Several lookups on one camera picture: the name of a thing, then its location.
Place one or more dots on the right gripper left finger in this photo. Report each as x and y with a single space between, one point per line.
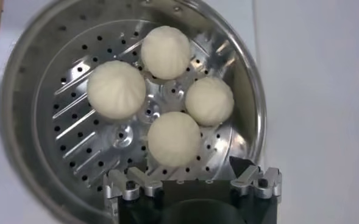
130 185

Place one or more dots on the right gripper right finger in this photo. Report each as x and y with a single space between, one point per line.
258 182

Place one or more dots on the white steamed baozi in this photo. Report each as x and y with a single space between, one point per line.
173 138
116 89
165 51
209 100

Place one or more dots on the perforated steel steamer basket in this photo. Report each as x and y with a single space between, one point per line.
75 146

